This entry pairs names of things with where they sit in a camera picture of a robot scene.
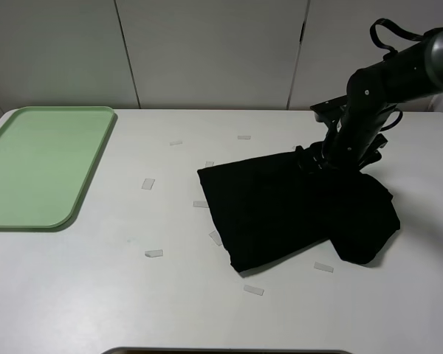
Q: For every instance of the clear tape left edge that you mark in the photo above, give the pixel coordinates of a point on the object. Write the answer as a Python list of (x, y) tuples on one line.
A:
[(148, 184)]

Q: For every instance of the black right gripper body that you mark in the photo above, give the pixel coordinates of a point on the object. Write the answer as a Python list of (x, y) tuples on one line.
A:
[(337, 153)]

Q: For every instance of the clear tape front left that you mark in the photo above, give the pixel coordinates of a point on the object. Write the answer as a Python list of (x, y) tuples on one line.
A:
[(154, 253)]

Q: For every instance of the clear tape front right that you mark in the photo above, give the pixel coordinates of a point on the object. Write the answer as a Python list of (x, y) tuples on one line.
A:
[(323, 267)]

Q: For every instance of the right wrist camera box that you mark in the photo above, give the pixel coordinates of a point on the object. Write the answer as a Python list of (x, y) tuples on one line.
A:
[(330, 110)]

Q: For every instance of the black door hinge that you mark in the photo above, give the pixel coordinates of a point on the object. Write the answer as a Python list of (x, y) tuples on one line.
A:
[(302, 32)]

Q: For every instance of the black short sleeve shirt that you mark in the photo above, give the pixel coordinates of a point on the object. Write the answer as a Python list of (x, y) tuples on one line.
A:
[(267, 208)]

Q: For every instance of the green plastic tray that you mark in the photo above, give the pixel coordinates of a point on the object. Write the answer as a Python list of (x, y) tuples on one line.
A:
[(48, 156)]

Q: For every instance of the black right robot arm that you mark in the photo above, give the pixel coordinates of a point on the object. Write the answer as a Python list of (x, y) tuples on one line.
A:
[(412, 68)]

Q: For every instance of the clear tape front centre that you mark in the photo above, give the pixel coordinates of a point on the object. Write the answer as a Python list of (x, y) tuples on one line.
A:
[(253, 290)]

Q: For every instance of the clear tape middle left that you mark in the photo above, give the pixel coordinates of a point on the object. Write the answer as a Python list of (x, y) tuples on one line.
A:
[(200, 204)]

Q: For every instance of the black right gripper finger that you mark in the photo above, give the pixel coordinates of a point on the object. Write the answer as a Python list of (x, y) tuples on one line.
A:
[(311, 160)]

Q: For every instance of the clear tape lower middle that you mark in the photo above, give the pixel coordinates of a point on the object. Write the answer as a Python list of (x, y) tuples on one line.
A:
[(215, 236)]

